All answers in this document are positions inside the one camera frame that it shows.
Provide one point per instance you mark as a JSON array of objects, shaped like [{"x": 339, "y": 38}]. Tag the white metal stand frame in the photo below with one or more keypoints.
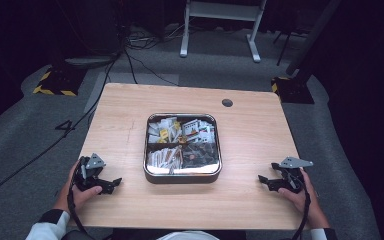
[{"x": 254, "y": 43}]

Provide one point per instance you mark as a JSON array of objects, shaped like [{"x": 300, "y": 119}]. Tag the pile of dark packets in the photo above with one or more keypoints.
[{"x": 200, "y": 156}]

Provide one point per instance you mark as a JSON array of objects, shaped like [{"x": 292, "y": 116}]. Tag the person's right hand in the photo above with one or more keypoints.
[{"x": 305, "y": 203}]

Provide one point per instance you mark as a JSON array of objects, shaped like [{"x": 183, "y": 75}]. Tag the pile of white brown sachets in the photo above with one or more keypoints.
[{"x": 165, "y": 158}]

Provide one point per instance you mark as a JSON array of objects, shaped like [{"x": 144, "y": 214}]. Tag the pile of white red packets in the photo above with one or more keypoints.
[{"x": 198, "y": 130}]

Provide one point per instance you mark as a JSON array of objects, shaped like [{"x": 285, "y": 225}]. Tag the black tripod stand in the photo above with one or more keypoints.
[{"x": 285, "y": 46}]

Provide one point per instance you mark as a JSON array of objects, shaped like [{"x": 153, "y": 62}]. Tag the black yellow striped base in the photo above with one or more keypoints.
[{"x": 58, "y": 83}]

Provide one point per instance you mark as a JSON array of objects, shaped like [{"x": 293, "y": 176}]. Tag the person's left hand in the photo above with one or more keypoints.
[{"x": 76, "y": 198}]

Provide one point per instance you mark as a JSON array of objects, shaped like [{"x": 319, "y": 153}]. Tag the dark slanted pole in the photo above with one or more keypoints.
[{"x": 308, "y": 40}]

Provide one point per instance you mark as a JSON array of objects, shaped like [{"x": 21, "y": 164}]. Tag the square metal compartment tray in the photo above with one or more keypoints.
[{"x": 181, "y": 178}]

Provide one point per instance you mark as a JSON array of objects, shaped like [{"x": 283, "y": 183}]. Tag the black base with yellow edge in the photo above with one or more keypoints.
[{"x": 293, "y": 90}]

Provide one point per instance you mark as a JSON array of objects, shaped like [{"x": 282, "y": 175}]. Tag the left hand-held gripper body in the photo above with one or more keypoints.
[{"x": 88, "y": 175}]

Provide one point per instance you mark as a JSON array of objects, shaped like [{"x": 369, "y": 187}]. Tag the pile of white yellow packets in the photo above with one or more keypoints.
[{"x": 163, "y": 131}]

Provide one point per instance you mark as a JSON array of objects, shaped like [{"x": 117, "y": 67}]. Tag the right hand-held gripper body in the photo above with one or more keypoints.
[{"x": 291, "y": 178}]

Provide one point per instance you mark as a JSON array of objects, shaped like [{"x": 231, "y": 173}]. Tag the person's torso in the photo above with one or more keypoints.
[{"x": 186, "y": 236}]

